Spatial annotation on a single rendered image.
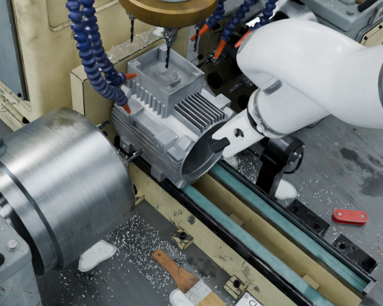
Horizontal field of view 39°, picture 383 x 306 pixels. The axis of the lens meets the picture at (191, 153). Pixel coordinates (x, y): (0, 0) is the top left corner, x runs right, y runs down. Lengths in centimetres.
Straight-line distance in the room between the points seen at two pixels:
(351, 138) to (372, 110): 100
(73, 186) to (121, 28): 48
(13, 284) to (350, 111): 55
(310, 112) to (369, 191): 73
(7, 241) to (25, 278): 8
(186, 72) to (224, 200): 31
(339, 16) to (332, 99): 72
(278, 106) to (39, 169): 39
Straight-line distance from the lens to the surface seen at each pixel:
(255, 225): 120
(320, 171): 143
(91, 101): 110
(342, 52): 63
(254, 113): 80
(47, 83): 118
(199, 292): 117
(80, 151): 91
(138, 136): 110
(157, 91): 105
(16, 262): 81
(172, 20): 91
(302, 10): 129
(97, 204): 91
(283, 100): 74
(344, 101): 59
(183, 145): 102
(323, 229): 125
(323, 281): 118
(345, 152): 151
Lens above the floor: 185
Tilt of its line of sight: 49 degrees down
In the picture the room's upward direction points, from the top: 10 degrees clockwise
